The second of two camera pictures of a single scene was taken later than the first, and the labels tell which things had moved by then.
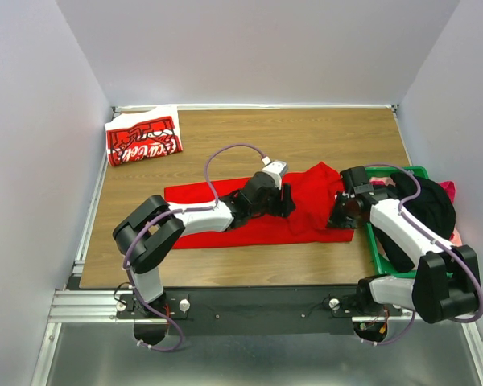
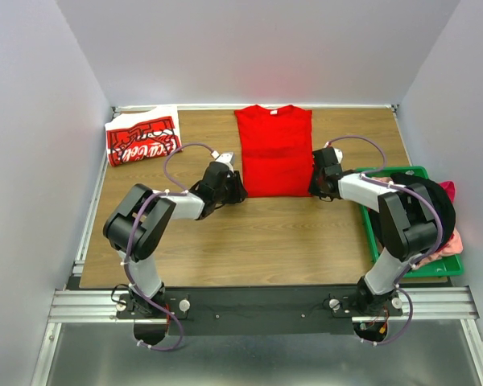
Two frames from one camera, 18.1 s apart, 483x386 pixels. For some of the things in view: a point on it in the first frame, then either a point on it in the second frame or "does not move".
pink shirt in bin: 448,186 does not move
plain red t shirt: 311,188 → 277,150
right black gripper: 335,219 → 311,188
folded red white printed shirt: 136,136 does not move
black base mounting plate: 235,310 does not move
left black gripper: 285,207 → 239,191
